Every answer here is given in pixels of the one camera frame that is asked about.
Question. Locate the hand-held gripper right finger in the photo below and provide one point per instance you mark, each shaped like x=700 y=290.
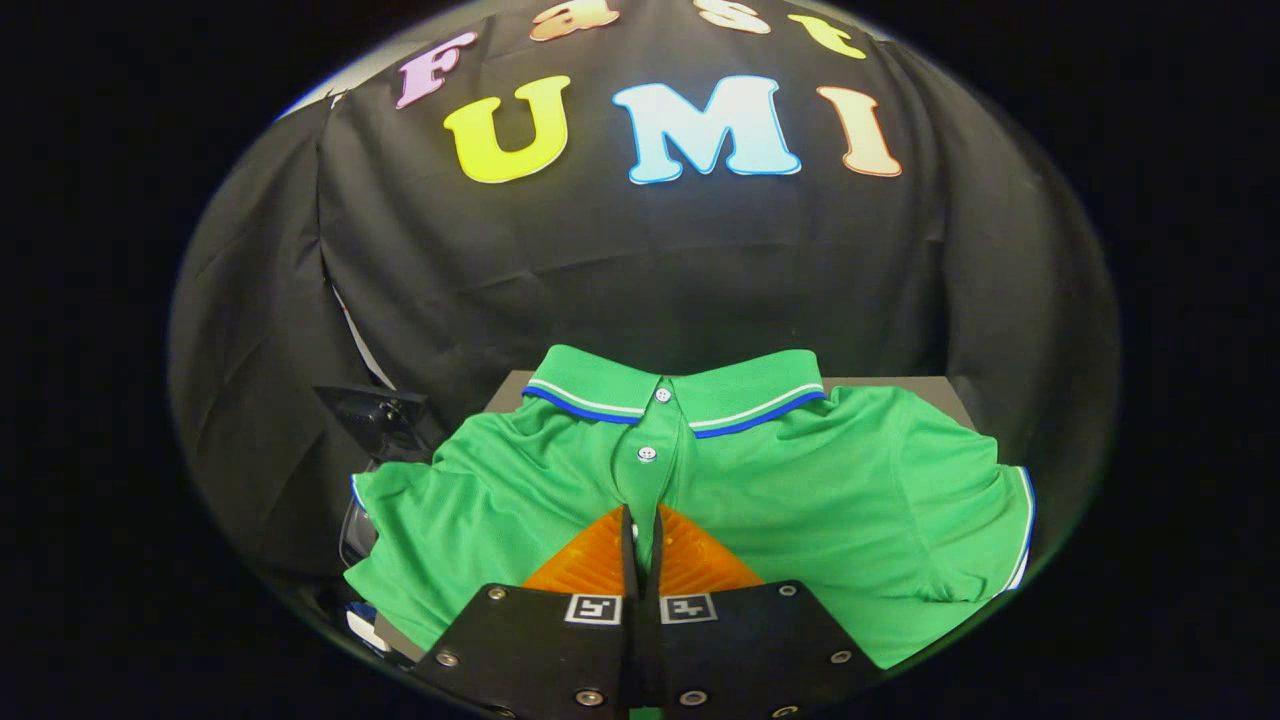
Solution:
x=740 y=650

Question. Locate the tinted washing machine lid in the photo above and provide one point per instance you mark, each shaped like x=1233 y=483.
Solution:
x=380 y=420

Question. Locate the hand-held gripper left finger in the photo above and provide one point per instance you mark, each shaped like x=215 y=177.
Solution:
x=560 y=660

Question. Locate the grey beige cabinet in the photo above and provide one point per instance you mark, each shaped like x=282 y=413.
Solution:
x=905 y=390

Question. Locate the green polo shirt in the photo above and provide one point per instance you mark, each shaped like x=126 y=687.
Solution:
x=850 y=500

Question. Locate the black backdrop cloth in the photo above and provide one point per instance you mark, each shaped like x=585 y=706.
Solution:
x=650 y=270

